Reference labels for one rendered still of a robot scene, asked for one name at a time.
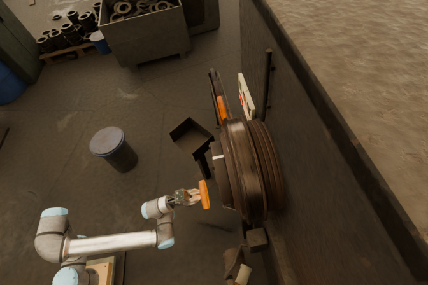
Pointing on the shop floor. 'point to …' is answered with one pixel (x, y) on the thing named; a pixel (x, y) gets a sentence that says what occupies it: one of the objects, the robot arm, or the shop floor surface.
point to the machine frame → (342, 118)
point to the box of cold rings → (142, 27)
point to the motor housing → (235, 264)
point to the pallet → (50, 41)
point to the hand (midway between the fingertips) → (203, 193)
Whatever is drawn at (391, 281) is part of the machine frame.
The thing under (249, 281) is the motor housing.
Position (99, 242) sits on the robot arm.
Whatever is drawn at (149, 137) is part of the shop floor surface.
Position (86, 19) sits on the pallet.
